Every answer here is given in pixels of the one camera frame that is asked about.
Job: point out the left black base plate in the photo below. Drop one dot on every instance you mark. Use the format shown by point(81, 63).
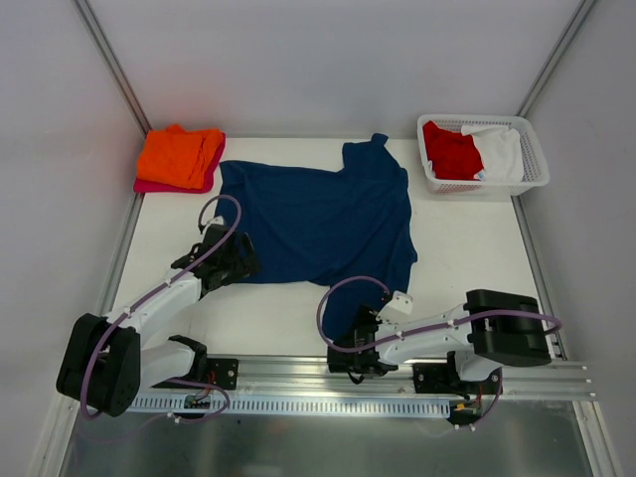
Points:
point(221, 372)

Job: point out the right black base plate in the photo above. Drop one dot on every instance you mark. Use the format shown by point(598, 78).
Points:
point(443, 379)

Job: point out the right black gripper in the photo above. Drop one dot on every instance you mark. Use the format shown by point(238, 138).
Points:
point(351, 360)

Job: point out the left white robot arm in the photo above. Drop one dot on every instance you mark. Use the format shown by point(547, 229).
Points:
point(108, 360)

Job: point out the red t shirt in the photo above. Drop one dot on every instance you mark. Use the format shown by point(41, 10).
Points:
point(452, 155)

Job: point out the aluminium mounting rail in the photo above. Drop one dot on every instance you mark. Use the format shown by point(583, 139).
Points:
point(310, 376)

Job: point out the white t shirt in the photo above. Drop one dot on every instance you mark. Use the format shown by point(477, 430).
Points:
point(500, 150)

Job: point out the white plastic basket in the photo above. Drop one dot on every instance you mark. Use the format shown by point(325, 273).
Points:
point(536, 172)

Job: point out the blue t shirt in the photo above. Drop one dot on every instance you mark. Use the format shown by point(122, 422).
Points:
point(349, 228)

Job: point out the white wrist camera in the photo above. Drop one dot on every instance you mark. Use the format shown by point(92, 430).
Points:
point(216, 221)
point(400, 304)

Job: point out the pink folded t shirt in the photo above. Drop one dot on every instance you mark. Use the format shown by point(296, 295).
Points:
point(213, 169)

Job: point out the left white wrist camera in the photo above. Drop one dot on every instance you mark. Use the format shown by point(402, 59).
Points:
point(216, 221)

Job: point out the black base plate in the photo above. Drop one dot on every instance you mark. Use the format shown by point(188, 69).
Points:
point(221, 372)
point(443, 379)

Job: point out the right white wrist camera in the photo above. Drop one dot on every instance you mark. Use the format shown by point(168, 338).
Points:
point(400, 304)

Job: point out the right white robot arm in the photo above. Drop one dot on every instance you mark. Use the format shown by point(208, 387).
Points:
point(488, 331)

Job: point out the white slotted cable duct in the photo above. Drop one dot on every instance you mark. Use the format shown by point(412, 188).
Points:
point(304, 406)

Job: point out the orange folded t shirt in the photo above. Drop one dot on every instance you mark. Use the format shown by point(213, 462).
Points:
point(171, 156)

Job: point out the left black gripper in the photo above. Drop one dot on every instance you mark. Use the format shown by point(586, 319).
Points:
point(240, 255)

